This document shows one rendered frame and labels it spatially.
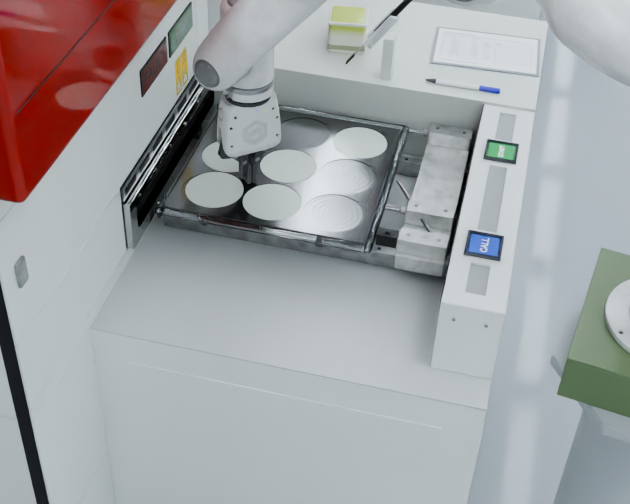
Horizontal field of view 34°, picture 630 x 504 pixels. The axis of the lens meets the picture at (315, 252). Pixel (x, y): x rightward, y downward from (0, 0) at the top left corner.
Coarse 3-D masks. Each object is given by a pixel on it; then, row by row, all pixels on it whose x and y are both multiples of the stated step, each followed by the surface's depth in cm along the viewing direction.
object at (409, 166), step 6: (402, 156) 194; (390, 162) 193; (402, 162) 193; (408, 162) 192; (414, 162) 193; (420, 162) 193; (402, 168) 194; (408, 168) 193; (414, 168) 193; (468, 168) 192; (402, 174) 194; (408, 174) 194; (414, 174) 194
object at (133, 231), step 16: (192, 96) 190; (208, 96) 201; (192, 112) 189; (208, 112) 199; (176, 128) 182; (192, 128) 194; (192, 144) 193; (160, 160) 176; (176, 160) 186; (144, 176) 171; (176, 176) 186; (144, 192) 171; (160, 192) 179; (128, 208) 165; (144, 208) 176; (128, 224) 168; (144, 224) 174; (128, 240) 170
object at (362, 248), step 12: (168, 216) 171; (180, 216) 170; (192, 216) 170; (204, 216) 170; (240, 228) 169; (252, 228) 168; (264, 228) 168; (276, 228) 168; (300, 240) 167; (312, 240) 167; (324, 240) 166; (336, 240) 166; (360, 252) 166
